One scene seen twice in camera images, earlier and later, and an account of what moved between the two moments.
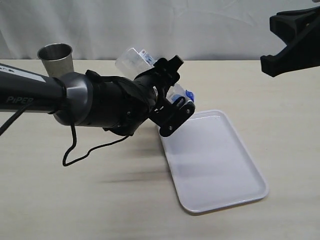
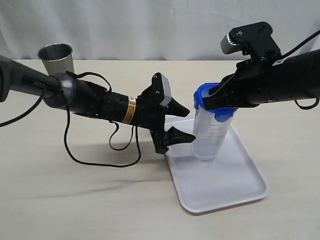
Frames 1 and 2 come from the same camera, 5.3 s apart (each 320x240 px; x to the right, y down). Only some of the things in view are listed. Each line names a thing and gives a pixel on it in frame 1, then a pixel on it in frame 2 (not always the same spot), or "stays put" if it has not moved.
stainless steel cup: [57, 59] stays put
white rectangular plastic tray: [210, 164] stays put
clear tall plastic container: [132, 62] → [209, 133]
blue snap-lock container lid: [188, 93] → [222, 115]
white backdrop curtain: [103, 30] stays put
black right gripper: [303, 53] → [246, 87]
